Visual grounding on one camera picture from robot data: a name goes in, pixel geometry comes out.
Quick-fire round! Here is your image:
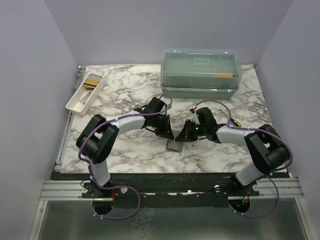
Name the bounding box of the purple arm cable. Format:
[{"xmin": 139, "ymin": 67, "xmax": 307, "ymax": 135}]
[
  {"xmin": 78, "ymin": 94, "xmax": 173, "ymax": 221},
  {"xmin": 192, "ymin": 99, "xmax": 294, "ymax": 218}
]

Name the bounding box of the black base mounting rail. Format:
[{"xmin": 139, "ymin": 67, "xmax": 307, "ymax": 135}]
[{"xmin": 50, "ymin": 172, "xmax": 259, "ymax": 212}]

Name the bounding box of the white plastic card tray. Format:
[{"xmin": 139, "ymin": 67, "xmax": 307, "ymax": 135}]
[{"xmin": 65, "ymin": 73, "xmax": 105, "ymax": 116}]

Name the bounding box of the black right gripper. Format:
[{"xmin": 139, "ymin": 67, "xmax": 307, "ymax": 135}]
[{"xmin": 175, "ymin": 119, "xmax": 207, "ymax": 143}]

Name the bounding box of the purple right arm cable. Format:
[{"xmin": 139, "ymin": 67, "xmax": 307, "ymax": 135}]
[{"xmin": 192, "ymin": 99, "xmax": 294, "ymax": 218}]

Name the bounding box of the grey credit card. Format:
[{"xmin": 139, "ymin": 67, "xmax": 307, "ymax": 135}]
[{"xmin": 79, "ymin": 92, "xmax": 91, "ymax": 105}]

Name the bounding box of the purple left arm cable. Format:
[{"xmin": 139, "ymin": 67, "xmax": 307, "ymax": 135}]
[{"xmin": 78, "ymin": 94, "xmax": 173, "ymax": 221}]

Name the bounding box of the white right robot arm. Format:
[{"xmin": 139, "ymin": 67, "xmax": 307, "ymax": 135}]
[{"xmin": 175, "ymin": 107, "xmax": 290, "ymax": 196}]

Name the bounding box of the yellow blue tool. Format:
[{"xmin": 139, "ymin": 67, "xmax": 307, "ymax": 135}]
[{"xmin": 219, "ymin": 109, "xmax": 242, "ymax": 127}]

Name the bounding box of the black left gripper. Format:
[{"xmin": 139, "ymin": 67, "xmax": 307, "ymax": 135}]
[{"xmin": 151, "ymin": 114, "xmax": 175, "ymax": 140}]

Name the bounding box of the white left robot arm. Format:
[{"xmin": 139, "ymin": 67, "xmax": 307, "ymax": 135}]
[{"xmin": 76, "ymin": 95, "xmax": 175, "ymax": 198}]

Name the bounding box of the grey leather card holder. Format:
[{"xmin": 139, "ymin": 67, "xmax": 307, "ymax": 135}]
[{"xmin": 166, "ymin": 140, "xmax": 183, "ymax": 153}]

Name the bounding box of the clear lidded storage box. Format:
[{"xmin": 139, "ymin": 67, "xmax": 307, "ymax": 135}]
[{"xmin": 160, "ymin": 48, "xmax": 243, "ymax": 100}]

